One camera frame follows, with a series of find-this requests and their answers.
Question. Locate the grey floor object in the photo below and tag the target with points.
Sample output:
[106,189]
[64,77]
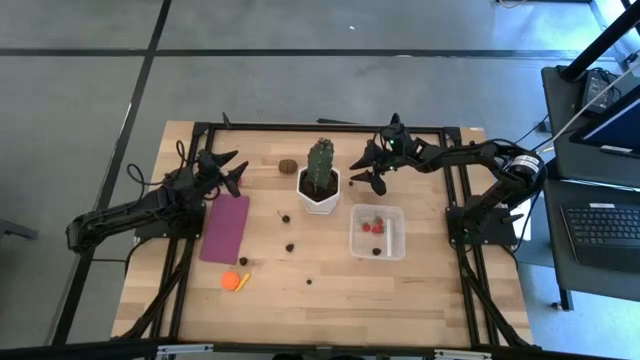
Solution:
[15,229]

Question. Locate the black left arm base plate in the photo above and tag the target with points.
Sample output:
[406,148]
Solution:
[170,227]

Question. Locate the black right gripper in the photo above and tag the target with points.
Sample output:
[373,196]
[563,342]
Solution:
[395,150]

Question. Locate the small orange carrot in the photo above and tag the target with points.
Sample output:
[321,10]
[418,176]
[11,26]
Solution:
[243,282]

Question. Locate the black aluminium table frame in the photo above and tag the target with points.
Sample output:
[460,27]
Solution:
[325,128]

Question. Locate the orange mandarin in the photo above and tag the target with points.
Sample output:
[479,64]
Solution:
[230,281]

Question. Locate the white hexagonal plant pot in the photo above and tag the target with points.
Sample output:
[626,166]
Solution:
[320,205]

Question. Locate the black rig beam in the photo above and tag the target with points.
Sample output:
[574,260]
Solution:
[75,350]

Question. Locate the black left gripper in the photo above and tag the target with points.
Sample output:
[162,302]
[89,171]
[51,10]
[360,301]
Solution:
[210,170]

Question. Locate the black diagonal pole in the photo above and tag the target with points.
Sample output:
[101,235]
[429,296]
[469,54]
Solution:
[600,45]

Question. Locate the clear plastic tupperware container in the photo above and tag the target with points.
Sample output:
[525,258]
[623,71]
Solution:
[392,245]

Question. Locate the black keyboard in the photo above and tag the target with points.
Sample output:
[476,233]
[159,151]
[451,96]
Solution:
[600,235]

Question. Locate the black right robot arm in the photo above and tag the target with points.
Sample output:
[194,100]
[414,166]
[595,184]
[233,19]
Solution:
[480,152]

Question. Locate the brown kiwi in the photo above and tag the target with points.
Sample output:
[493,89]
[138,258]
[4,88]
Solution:
[287,166]

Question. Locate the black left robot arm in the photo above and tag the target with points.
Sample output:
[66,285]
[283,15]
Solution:
[125,212]

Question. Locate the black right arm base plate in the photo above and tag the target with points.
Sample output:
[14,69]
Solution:
[495,236]

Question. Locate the dark grey desk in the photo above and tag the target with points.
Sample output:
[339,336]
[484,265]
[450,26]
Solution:
[575,280]

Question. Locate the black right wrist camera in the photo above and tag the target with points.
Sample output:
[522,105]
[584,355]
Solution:
[379,186]

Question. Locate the purple cloth mat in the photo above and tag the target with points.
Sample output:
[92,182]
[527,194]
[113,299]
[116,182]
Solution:
[225,230]

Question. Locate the green cactus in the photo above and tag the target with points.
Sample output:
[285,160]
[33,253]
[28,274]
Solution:
[320,162]

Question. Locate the white paper sheet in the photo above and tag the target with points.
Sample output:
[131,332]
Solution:
[525,220]

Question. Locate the monitor with blue screen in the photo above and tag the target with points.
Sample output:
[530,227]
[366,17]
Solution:
[617,125]

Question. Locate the dark cherry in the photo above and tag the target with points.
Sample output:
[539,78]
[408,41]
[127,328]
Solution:
[243,260]
[376,251]
[286,219]
[289,247]

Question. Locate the black power adapter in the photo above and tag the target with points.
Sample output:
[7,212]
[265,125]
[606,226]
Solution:
[595,90]

